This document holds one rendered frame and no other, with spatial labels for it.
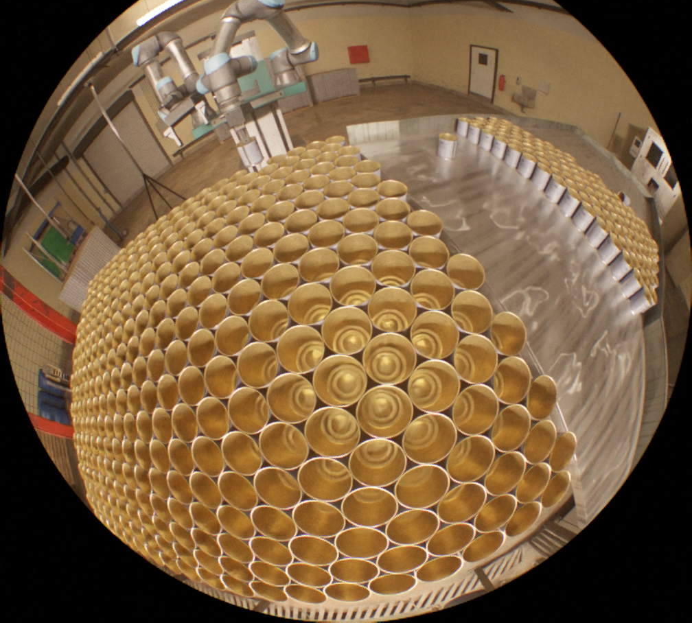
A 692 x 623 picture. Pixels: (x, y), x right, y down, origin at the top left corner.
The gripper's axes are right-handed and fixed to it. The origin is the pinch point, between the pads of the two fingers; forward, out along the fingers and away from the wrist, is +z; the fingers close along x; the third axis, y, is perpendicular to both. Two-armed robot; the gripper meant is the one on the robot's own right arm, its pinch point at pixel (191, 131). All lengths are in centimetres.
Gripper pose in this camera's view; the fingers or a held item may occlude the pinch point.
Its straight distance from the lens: 96.9
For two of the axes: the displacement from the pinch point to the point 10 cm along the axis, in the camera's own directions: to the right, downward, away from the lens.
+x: -8.5, 5.3, -0.1
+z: 4.3, 6.9, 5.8
